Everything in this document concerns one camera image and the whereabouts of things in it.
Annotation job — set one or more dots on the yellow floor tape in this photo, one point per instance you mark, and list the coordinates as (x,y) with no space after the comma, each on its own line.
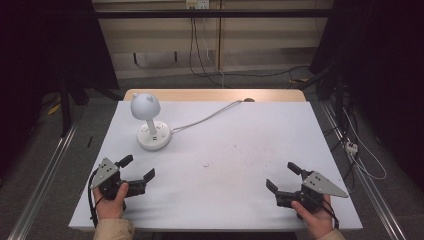
(54,108)

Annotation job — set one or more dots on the person's right hand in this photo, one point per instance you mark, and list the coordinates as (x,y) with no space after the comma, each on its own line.
(316,220)

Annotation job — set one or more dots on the black metal stand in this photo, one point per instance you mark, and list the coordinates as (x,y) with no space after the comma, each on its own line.
(65,106)

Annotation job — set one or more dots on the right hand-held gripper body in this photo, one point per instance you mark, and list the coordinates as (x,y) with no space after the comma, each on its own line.
(311,190)

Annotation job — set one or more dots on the white power strip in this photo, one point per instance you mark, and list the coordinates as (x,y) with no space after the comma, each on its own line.
(351,147)

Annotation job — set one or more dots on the black curtain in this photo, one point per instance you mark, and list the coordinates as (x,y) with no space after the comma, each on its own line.
(383,66)
(43,60)

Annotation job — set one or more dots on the white round power socket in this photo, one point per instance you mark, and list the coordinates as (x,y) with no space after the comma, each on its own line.
(156,138)

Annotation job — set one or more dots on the aluminium rail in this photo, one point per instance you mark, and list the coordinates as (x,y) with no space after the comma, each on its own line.
(363,173)
(43,181)

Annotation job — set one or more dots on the person's left hand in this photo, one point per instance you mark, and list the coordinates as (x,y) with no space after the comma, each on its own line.
(111,204)

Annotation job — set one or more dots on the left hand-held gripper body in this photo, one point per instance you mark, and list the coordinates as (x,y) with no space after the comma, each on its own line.
(105,173)

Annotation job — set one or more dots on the white cat-ear lamp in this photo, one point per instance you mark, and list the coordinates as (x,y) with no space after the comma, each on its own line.
(145,107)

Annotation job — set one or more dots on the white wall socket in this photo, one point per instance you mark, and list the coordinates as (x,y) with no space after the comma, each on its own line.
(197,4)

